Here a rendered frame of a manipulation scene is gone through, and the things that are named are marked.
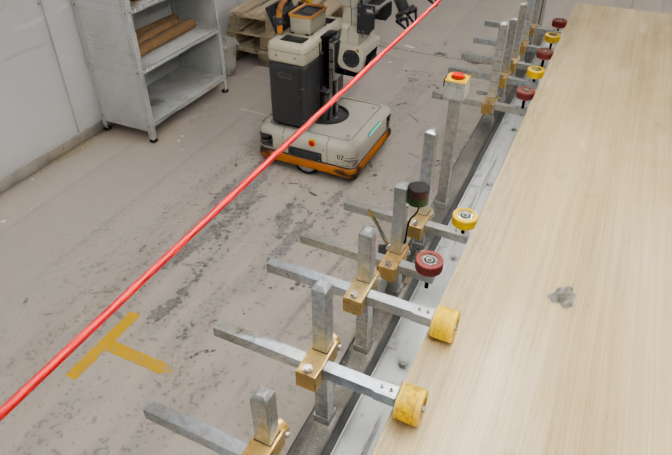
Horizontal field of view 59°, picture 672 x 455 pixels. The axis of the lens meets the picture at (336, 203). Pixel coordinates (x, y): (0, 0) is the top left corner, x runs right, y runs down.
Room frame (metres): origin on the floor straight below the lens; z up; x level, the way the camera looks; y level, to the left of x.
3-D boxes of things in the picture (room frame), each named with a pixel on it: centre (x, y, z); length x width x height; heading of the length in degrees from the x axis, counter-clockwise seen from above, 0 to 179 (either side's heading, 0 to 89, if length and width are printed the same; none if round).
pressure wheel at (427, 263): (1.27, -0.27, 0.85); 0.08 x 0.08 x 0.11
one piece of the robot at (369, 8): (3.24, -0.20, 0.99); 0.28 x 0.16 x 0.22; 155
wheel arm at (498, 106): (2.47, -0.66, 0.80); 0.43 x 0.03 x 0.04; 65
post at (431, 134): (1.58, -0.29, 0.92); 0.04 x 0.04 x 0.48; 65
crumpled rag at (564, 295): (1.12, -0.61, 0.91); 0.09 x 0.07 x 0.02; 131
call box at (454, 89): (1.81, -0.40, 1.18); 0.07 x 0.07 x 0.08; 65
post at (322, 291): (0.90, 0.03, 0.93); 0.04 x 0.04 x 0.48; 65
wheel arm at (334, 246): (1.35, -0.09, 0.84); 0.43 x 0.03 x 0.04; 65
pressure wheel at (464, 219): (1.48, -0.41, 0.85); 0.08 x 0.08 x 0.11
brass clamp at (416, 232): (1.56, -0.28, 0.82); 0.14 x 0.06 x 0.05; 155
